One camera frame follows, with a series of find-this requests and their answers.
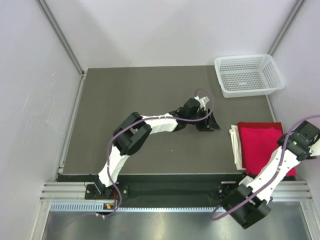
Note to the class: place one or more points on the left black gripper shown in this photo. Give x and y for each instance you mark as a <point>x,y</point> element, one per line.
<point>209,124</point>

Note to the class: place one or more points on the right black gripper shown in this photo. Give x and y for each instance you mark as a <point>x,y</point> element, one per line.
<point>311,154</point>

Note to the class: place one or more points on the bright pink-red t shirt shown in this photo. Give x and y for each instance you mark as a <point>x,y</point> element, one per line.
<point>257,146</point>

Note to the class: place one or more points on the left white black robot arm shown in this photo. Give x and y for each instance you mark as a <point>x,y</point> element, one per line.
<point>132,133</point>

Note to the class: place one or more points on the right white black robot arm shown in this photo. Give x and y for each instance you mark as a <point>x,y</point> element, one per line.
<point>247,201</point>

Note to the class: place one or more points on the folded white t shirt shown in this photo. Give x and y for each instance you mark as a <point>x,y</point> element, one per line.
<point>236,147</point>

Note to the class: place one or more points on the folded dark red t shirt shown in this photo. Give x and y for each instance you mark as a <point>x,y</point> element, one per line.
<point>261,125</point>

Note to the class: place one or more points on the white plastic basket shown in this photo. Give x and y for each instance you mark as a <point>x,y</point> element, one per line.
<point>248,75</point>

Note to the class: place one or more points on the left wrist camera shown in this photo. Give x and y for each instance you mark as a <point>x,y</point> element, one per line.
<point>202,101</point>

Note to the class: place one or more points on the aluminium front rail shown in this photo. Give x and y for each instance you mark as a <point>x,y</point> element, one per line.
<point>286,191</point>

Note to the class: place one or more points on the right aluminium corner post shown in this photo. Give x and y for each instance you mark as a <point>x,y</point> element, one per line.
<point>293,13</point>

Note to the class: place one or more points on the aluminium corner post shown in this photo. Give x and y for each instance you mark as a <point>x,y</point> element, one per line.
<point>44,7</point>
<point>293,13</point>

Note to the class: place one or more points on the left aluminium corner post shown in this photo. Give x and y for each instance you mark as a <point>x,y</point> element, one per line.
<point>44,7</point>

